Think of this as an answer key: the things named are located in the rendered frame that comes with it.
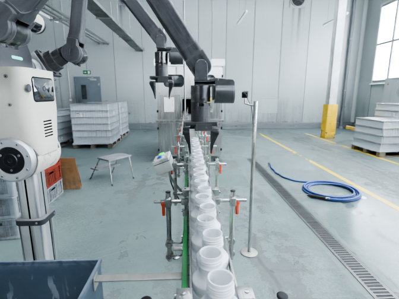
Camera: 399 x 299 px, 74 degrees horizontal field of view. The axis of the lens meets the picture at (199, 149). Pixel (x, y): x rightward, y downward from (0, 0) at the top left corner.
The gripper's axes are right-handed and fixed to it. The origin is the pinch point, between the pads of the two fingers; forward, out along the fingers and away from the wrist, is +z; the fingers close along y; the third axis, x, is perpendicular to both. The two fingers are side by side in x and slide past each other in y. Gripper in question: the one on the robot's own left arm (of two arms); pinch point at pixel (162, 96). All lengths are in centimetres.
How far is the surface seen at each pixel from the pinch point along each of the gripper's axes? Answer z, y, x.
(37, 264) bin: 46, 31, 56
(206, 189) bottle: 24, -17, 55
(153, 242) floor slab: 139, 23, -111
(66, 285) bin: 53, 23, 56
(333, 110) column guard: 45, -474, -712
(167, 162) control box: 29.9, -1.8, 3.3
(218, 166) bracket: 32.7, -26.4, 1.0
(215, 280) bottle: 25, -16, 91
